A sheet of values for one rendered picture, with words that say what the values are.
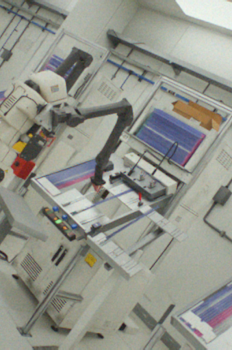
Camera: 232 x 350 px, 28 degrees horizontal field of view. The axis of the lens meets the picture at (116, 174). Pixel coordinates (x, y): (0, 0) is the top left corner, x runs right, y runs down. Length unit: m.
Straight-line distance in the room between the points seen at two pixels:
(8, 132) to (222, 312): 1.47
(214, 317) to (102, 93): 2.54
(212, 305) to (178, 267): 2.23
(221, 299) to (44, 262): 1.41
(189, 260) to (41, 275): 1.74
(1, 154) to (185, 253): 2.56
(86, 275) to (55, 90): 1.24
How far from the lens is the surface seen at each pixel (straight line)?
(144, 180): 3.20
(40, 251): 3.47
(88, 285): 3.13
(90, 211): 2.99
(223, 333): 2.40
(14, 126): 2.63
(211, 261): 4.55
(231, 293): 2.56
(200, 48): 5.66
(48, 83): 2.62
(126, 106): 2.73
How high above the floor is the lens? 1.24
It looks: 3 degrees down
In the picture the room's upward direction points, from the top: 35 degrees clockwise
